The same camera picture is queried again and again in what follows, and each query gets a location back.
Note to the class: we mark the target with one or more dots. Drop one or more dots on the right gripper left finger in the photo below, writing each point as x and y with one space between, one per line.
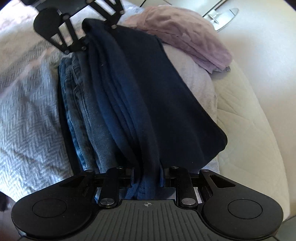
118 178

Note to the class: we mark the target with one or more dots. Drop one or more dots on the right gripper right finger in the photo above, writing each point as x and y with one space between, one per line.
177 177

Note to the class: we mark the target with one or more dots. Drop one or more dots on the navy blue garment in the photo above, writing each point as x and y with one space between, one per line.
153 117

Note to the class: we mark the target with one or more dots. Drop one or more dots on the stack of folded jeans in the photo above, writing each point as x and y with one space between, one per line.
93 145

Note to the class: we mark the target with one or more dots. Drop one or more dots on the grey herringbone blanket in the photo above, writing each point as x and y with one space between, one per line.
34 152

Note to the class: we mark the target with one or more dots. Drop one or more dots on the cream padded headboard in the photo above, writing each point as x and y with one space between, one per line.
256 99

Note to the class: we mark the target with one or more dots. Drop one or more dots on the folded lilac blanket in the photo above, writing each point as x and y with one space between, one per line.
186 30

